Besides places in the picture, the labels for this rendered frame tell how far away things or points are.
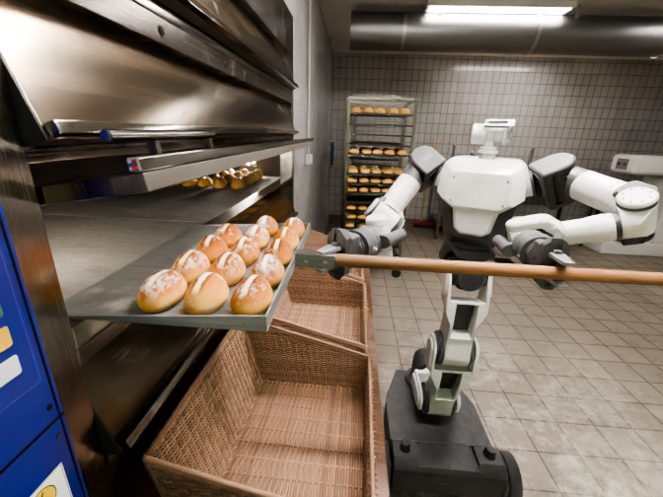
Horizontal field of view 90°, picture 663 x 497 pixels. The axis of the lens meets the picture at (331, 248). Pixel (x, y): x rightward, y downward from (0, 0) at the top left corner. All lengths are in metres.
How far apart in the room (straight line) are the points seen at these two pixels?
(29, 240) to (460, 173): 1.09
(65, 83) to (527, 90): 6.02
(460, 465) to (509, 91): 5.36
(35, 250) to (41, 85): 0.21
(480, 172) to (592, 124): 5.58
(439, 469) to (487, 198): 1.10
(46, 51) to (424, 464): 1.66
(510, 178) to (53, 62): 1.11
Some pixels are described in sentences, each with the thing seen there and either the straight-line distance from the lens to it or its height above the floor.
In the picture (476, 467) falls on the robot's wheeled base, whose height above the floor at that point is 0.19.
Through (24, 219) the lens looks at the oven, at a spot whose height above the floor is 1.35.
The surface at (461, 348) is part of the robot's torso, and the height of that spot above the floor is 0.67.
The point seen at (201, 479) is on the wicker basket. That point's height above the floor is 0.81.
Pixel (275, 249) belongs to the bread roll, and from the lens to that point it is 0.73.
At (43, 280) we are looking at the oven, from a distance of 0.59.
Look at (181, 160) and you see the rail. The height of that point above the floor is 1.42.
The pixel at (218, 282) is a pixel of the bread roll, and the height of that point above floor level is 1.23.
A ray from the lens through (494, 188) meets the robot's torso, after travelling 1.21.
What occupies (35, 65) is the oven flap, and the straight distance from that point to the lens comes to 0.61.
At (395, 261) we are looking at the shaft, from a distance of 0.75.
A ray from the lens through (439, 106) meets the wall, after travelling 5.86.
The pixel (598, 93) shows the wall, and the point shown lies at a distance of 6.76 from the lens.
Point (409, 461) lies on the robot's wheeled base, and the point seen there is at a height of 0.20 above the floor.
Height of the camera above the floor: 1.47
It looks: 19 degrees down
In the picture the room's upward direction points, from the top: 2 degrees clockwise
